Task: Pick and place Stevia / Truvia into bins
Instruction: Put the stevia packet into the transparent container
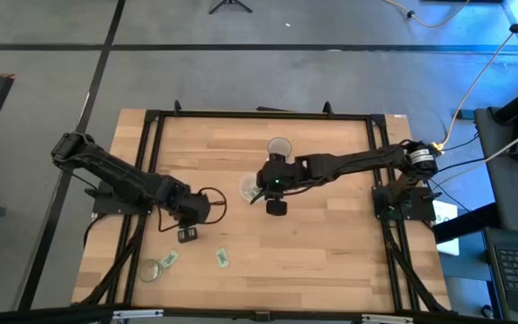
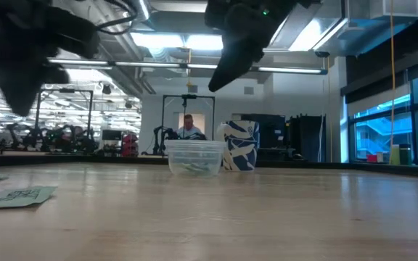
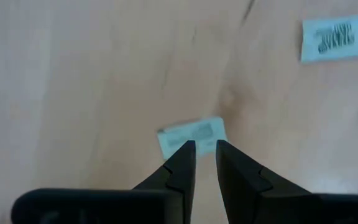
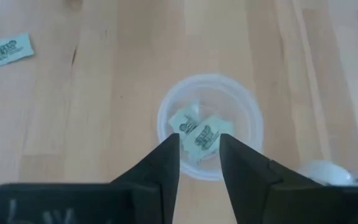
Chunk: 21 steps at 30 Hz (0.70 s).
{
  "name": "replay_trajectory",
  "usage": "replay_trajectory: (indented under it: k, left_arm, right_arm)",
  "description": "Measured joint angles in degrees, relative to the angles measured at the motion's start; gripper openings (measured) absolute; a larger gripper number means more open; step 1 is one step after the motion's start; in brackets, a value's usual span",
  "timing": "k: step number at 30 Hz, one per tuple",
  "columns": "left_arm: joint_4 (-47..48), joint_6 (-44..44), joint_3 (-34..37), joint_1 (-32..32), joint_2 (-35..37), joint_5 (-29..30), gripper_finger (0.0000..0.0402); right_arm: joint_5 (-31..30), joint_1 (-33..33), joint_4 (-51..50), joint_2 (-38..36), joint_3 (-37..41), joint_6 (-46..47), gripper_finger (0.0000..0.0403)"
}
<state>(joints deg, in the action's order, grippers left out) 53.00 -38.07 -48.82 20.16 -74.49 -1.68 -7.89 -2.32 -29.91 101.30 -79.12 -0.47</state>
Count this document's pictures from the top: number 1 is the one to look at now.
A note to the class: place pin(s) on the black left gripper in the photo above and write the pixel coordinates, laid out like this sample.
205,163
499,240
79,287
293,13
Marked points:
193,208

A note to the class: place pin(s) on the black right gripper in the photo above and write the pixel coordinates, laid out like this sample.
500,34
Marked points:
281,177

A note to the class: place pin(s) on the green stevia packet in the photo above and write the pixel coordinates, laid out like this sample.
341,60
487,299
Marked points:
223,258
169,258
252,192

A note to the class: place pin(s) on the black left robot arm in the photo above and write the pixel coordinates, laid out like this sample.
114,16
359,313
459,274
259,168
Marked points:
115,173

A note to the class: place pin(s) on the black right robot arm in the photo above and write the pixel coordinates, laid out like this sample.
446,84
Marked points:
353,162

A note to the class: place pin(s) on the clear plastic bowl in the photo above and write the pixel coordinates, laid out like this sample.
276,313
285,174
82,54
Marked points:
245,186

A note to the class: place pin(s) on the blue white patterned mug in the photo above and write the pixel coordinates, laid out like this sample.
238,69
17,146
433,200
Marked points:
279,145

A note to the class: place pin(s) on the small clear plastic cup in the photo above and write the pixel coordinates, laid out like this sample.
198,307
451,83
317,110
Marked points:
150,271

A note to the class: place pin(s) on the black horizontal bar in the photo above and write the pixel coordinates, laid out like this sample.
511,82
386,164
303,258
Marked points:
38,315

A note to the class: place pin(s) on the white paper sheet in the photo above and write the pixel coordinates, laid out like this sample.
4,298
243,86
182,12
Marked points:
448,216

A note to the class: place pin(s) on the black tripod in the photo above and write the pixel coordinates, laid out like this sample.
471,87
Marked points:
229,4

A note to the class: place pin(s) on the grey side desk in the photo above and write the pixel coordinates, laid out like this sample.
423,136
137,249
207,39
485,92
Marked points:
511,198

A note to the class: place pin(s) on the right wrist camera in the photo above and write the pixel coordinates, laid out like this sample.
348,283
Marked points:
277,207

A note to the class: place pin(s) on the black aluminium table frame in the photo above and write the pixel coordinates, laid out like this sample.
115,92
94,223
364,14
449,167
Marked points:
263,115

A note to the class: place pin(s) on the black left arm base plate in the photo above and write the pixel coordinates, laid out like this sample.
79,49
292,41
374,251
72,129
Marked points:
106,204

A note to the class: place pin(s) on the black frame clamp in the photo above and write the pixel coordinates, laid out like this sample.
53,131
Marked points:
327,108
177,107

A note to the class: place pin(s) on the silver metal bracket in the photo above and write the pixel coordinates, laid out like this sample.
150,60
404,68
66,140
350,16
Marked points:
387,319
137,314

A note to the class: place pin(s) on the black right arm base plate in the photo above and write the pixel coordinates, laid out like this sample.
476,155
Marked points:
414,204

